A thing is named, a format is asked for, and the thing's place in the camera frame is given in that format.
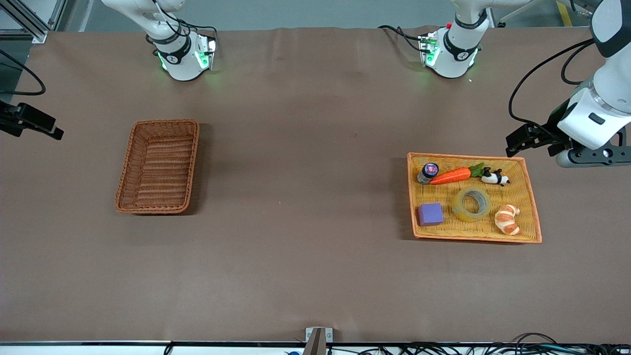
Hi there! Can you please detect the brown wicker basket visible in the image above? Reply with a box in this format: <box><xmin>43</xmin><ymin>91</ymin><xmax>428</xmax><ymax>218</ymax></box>
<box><xmin>115</xmin><ymin>119</ymin><xmax>201</xmax><ymax>215</ymax></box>

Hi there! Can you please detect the white table edge strip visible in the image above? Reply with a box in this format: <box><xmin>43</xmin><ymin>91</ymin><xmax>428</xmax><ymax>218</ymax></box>
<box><xmin>0</xmin><ymin>340</ymin><xmax>631</xmax><ymax>355</ymax></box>

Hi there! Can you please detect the brown table cover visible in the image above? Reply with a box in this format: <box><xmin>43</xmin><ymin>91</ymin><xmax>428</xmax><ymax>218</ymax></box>
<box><xmin>0</xmin><ymin>26</ymin><xmax>631</xmax><ymax>344</ymax></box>

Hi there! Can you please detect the black cable bundle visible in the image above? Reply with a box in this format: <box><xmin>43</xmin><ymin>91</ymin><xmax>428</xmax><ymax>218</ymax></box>
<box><xmin>328</xmin><ymin>333</ymin><xmax>631</xmax><ymax>355</ymax></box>

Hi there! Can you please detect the black left base cable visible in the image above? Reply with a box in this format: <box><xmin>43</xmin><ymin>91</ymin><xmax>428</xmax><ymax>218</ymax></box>
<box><xmin>378</xmin><ymin>24</ymin><xmax>425</xmax><ymax>53</ymax></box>

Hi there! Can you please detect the dark camera post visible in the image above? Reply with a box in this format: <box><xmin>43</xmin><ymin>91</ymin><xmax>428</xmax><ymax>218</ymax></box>
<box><xmin>302</xmin><ymin>328</ymin><xmax>327</xmax><ymax>355</ymax></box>

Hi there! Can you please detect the orange toy carrot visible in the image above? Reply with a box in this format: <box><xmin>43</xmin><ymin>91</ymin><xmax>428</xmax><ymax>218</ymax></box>
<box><xmin>429</xmin><ymin>162</ymin><xmax>486</xmax><ymax>185</ymax></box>

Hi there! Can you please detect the toy croissant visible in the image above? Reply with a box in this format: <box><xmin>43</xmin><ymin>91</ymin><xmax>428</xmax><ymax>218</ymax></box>
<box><xmin>494</xmin><ymin>204</ymin><xmax>522</xmax><ymax>236</ymax></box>

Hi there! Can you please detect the black white panda figure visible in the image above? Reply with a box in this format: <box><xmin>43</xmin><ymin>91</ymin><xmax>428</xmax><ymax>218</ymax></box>
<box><xmin>481</xmin><ymin>168</ymin><xmax>511</xmax><ymax>186</ymax></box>

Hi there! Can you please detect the purple cube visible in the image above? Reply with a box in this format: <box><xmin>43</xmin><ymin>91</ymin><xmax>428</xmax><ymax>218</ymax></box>
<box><xmin>418</xmin><ymin>203</ymin><xmax>444</xmax><ymax>227</ymax></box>

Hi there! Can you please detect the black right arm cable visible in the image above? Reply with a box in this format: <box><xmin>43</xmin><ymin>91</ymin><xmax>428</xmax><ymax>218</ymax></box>
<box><xmin>0</xmin><ymin>48</ymin><xmax>47</xmax><ymax>96</ymax></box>

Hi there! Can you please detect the black right base cable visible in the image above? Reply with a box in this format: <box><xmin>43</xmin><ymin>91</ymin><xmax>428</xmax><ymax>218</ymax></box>
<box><xmin>147</xmin><ymin>0</ymin><xmax>219</xmax><ymax>55</ymax></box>

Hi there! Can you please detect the aluminium frame profile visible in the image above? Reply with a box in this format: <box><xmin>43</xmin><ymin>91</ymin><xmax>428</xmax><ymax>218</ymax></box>
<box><xmin>0</xmin><ymin>0</ymin><xmax>68</xmax><ymax>45</ymax></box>

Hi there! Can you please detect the orange woven tray basket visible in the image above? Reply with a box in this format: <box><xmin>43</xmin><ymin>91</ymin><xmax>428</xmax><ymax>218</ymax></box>
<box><xmin>407</xmin><ymin>152</ymin><xmax>543</xmax><ymax>244</ymax></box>

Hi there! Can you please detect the clear yellowish tape roll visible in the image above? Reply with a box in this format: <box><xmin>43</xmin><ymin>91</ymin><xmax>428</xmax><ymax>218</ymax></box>
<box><xmin>452</xmin><ymin>186</ymin><xmax>492</xmax><ymax>222</ymax></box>

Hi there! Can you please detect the small jar dark lid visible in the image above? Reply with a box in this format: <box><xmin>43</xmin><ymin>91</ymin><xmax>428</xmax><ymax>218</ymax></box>
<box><xmin>417</xmin><ymin>162</ymin><xmax>440</xmax><ymax>185</ymax></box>

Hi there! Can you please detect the black base cable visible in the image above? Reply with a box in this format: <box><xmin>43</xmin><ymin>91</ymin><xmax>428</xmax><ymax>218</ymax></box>
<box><xmin>147</xmin><ymin>0</ymin><xmax>219</xmax><ymax>55</ymax></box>
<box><xmin>378</xmin><ymin>24</ymin><xmax>425</xmax><ymax>53</ymax></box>

